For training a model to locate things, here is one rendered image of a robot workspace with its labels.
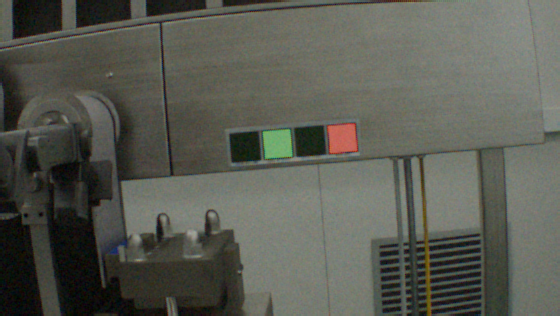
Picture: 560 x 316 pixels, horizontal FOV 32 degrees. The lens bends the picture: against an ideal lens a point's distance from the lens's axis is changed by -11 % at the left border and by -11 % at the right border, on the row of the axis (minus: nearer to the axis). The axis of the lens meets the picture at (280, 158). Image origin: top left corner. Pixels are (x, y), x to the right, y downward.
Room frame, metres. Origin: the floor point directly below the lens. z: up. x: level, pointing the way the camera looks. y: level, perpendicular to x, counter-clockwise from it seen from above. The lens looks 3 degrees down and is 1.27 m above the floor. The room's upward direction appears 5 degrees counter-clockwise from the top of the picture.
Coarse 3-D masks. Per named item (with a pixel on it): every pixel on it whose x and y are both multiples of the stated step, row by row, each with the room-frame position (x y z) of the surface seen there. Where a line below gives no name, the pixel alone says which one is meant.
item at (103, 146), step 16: (96, 128) 1.82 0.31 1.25; (112, 128) 1.96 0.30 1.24; (96, 144) 1.81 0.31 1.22; (112, 144) 1.95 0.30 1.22; (96, 160) 1.79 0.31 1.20; (112, 160) 1.94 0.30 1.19; (112, 176) 1.92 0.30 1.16; (96, 208) 1.75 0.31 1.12; (112, 208) 1.89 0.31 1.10; (96, 224) 1.74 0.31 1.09; (112, 224) 1.88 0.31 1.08
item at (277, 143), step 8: (264, 136) 2.04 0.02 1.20; (272, 136) 2.04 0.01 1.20; (280, 136) 2.04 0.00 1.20; (288, 136) 2.04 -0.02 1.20; (264, 144) 2.04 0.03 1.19; (272, 144) 2.04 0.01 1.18; (280, 144) 2.04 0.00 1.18; (288, 144) 2.04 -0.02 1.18; (272, 152) 2.04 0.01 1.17; (280, 152) 2.04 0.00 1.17; (288, 152) 2.04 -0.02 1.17
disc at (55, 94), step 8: (40, 96) 1.74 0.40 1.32; (48, 96) 1.74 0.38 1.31; (56, 96) 1.73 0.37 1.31; (64, 96) 1.73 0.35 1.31; (72, 96) 1.73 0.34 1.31; (32, 104) 1.74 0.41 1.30; (72, 104) 1.73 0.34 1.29; (80, 104) 1.73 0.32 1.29; (24, 112) 1.74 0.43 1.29; (80, 112) 1.73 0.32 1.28; (88, 112) 1.73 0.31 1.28; (24, 120) 1.74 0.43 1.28; (88, 120) 1.73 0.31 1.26; (88, 128) 1.73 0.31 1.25
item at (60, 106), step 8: (40, 104) 1.73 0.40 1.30; (48, 104) 1.73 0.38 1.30; (56, 104) 1.73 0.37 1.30; (64, 104) 1.73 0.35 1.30; (32, 112) 1.73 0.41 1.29; (40, 112) 1.73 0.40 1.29; (64, 112) 1.73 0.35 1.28; (72, 112) 1.73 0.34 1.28; (32, 120) 1.73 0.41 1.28; (72, 120) 1.73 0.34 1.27; (80, 120) 1.73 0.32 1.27; (24, 128) 1.73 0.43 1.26
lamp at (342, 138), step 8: (328, 128) 2.04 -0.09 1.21; (336, 128) 2.04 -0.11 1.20; (344, 128) 2.03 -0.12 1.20; (352, 128) 2.03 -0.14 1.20; (336, 136) 2.04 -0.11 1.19; (344, 136) 2.03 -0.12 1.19; (352, 136) 2.03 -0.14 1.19; (336, 144) 2.04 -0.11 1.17; (344, 144) 2.03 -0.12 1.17; (352, 144) 2.03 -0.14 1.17; (336, 152) 2.04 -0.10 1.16
